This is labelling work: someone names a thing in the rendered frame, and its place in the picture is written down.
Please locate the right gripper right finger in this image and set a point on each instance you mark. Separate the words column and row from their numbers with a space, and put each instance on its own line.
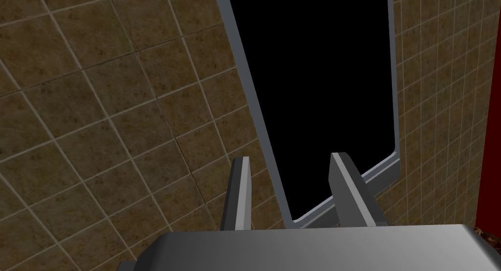
column 352, row 196

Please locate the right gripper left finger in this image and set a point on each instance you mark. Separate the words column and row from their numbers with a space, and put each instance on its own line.
column 239, row 200

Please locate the grey framed dark window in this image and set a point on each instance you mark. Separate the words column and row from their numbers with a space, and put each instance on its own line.
column 313, row 87

